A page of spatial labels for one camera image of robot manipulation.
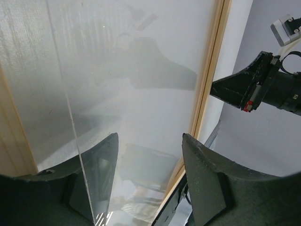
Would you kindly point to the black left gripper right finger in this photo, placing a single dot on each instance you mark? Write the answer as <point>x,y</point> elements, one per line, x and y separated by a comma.
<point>224,193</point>

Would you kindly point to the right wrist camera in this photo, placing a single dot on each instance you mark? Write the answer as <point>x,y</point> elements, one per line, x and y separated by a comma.
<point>286,30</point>

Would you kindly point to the clear acrylic sheet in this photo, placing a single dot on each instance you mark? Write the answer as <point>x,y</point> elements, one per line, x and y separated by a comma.
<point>130,70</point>

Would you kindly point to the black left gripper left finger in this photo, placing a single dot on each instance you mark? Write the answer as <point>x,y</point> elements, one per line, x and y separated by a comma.
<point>73,193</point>

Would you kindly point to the light wooden picture frame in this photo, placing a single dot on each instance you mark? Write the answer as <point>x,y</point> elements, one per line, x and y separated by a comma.
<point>35,124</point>

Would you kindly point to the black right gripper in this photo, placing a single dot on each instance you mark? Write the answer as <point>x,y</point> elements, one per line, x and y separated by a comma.
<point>246,89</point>

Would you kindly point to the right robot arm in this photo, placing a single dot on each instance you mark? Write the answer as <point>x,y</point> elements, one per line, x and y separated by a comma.
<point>285,91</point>

